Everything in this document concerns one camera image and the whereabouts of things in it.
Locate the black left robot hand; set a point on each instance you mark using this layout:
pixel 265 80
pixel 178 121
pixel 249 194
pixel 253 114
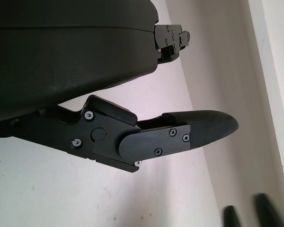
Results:
pixel 61 59

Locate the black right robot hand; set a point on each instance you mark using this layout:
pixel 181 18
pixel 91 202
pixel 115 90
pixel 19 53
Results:
pixel 266 212

